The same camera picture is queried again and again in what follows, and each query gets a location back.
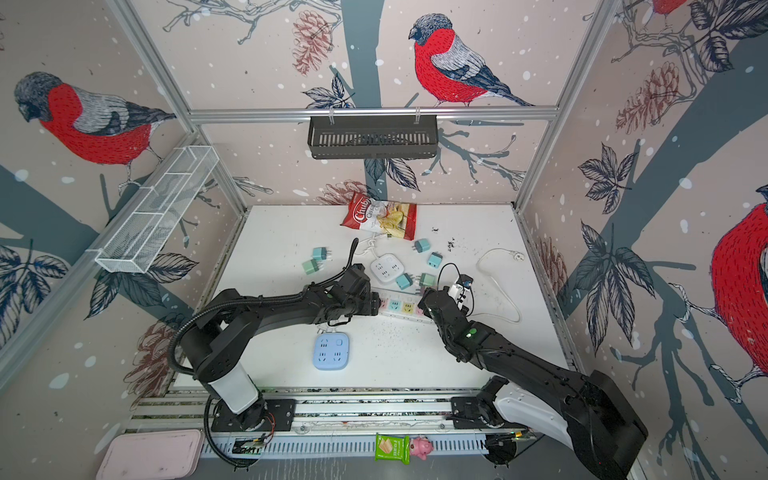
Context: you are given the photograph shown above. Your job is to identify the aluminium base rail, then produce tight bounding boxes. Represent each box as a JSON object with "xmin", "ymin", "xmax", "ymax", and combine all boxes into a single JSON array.
[{"xmin": 125, "ymin": 386, "xmax": 619, "ymax": 460}]

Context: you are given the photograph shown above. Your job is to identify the white square power strip cable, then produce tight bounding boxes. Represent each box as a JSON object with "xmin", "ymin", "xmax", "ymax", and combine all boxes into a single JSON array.
[{"xmin": 351, "ymin": 232, "xmax": 385, "ymax": 258}]

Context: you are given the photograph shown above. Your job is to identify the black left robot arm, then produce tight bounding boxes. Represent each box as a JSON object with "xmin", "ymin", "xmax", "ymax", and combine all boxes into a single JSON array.
[{"xmin": 167, "ymin": 239, "xmax": 380, "ymax": 431}]

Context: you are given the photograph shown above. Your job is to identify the aluminium frame top bar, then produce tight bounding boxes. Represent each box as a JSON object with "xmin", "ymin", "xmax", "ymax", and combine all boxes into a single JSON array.
[{"xmin": 187, "ymin": 106, "xmax": 560, "ymax": 125}]

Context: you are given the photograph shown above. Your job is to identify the aluminium frame post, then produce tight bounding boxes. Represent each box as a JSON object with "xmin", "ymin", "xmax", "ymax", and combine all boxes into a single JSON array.
[
  {"xmin": 515, "ymin": 0, "xmax": 621, "ymax": 214},
  {"xmin": 106, "ymin": 0, "xmax": 247, "ymax": 216}
]

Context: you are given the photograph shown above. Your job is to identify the long white pastel power strip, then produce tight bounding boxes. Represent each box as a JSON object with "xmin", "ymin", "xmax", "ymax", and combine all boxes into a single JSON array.
[{"xmin": 377, "ymin": 289, "xmax": 432, "ymax": 324}]

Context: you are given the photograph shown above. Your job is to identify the teal charger plug near bag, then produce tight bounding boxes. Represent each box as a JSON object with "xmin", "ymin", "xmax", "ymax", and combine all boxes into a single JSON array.
[{"xmin": 413, "ymin": 238, "xmax": 431, "ymax": 253}]

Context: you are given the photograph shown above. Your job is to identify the green snack packet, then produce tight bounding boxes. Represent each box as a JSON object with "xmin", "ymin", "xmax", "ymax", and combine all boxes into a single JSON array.
[{"xmin": 374, "ymin": 434, "xmax": 411, "ymax": 465}]

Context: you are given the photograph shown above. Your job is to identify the black hanging wire basket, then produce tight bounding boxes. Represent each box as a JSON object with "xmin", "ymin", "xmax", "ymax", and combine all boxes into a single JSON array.
[{"xmin": 307, "ymin": 115, "xmax": 439, "ymax": 160}]

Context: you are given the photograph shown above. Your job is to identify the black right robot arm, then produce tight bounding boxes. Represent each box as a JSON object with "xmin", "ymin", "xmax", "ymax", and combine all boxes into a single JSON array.
[{"xmin": 408, "ymin": 262, "xmax": 648, "ymax": 479}]

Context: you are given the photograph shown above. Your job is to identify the pink pig toy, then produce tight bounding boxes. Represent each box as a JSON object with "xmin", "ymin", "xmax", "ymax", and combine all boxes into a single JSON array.
[{"xmin": 409, "ymin": 437, "xmax": 434, "ymax": 460}]

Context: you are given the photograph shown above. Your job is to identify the aluminium frame post back right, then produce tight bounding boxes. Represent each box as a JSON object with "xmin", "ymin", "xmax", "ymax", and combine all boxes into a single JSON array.
[{"xmin": 515, "ymin": 0, "xmax": 621, "ymax": 214}]

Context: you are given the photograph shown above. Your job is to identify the blue square power strip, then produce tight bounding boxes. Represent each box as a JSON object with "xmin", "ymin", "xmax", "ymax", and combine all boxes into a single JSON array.
[{"xmin": 312, "ymin": 332, "xmax": 350, "ymax": 371}]

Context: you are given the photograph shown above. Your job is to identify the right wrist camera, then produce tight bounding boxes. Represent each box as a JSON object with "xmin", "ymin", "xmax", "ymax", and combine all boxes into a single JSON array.
[{"xmin": 448, "ymin": 273, "xmax": 474, "ymax": 313}]

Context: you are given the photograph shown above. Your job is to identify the red white chips bag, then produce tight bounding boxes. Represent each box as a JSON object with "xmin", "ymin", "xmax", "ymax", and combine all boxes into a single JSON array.
[{"xmin": 341, "ymin": 193, "xmax": 418, "ymax": 241}]

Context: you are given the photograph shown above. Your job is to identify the pink tray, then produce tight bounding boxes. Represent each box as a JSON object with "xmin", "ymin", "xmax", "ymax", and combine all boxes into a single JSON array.
[{"xmin": 96, "ymin": 429, "xmax": 204, "ymax": 480}]

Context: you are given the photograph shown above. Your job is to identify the aluminium frame post back left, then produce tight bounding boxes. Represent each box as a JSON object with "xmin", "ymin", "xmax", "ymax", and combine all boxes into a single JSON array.
[{"xmin": 106, "ymin": 0, "xmax": 247, "ymax": 216}]

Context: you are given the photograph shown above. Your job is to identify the green charger plug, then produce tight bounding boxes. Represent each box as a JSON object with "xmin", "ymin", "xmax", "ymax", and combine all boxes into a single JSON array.
[
  {"xmin": 419, "ymin": 273, "xmax": 437, "ymax": 288},
  {"xmin": 301, "ymin": 259, "xmax": 322, "ymax": 275}
]

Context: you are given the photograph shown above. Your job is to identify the long strip white cable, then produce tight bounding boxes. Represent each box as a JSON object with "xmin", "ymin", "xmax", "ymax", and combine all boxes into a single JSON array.
[{"xmin": 470, "ymin": 247, "xmax": 527, "ymax": 325}]

